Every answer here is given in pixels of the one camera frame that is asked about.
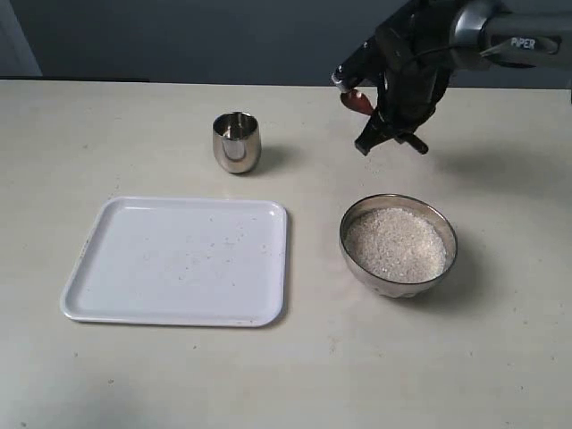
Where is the small steel cup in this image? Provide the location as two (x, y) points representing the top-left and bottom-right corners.
(212, 112), (262, 174)

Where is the white rectangular tray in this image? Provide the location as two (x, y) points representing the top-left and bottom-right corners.
(60, 197), (289, 328)

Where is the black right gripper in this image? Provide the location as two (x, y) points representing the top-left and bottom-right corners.
(331, 1), (459, 156)

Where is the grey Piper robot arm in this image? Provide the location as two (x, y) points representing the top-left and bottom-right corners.
(332, 1), (571, 155)

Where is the dark red wooden spoon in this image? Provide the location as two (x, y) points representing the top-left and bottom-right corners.
(340, 88), (374, 116)

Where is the steel bowl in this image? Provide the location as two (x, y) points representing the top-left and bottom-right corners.
(339, 194), (458, 299)

